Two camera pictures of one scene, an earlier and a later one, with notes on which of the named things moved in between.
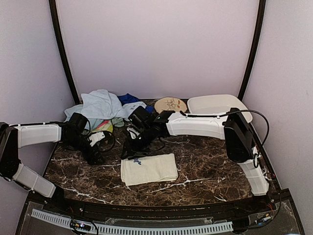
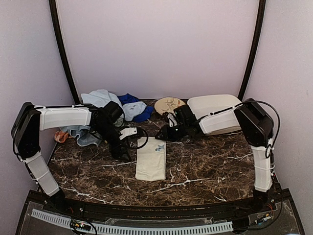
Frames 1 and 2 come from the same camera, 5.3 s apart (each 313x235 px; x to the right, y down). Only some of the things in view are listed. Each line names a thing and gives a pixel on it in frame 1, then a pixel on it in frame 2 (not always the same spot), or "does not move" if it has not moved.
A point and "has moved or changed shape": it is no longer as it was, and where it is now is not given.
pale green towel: [118, 122] does not move
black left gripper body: [77, 142] to [106, 130]
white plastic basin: [216, 105] does not move
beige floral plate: [169, 104] does not move
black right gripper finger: [132, 155] to [163, 134]
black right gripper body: [142, 142] to [176, 134]
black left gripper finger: [99, 160] to [125, 154]
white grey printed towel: [129, 108] does not move
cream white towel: [153, 168] has moved or changed shape
